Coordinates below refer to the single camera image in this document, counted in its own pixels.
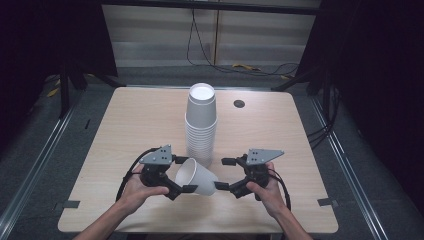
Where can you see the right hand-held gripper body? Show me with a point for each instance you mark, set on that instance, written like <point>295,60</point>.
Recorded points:
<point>258,160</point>

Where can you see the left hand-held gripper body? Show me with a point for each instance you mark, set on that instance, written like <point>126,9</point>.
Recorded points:
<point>156,158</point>

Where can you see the single white paper cup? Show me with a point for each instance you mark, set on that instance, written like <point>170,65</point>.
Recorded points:
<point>196,178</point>

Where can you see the stack of white paper cups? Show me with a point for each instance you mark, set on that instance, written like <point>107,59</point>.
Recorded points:
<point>200,133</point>

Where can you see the person's right hand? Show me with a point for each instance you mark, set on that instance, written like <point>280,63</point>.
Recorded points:
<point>270,196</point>

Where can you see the person's left hand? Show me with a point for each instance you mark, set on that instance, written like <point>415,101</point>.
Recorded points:
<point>138,195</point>

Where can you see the grey tape strip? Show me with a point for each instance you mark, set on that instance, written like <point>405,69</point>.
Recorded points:
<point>70,204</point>
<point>326,201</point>

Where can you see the black metal stand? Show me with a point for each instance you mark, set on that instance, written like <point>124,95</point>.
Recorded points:
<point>293,81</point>
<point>64,96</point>

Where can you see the yellow floor tape scrap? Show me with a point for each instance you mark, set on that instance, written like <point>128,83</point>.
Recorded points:
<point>246,67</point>
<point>52,92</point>

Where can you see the black curtain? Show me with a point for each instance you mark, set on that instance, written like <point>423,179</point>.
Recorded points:
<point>376,83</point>
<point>40,50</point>

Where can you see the black overhead bar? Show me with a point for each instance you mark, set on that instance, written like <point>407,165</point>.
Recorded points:
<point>213,6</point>

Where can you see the metal floor rail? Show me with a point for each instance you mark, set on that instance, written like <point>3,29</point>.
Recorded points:
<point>350,166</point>
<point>33,166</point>

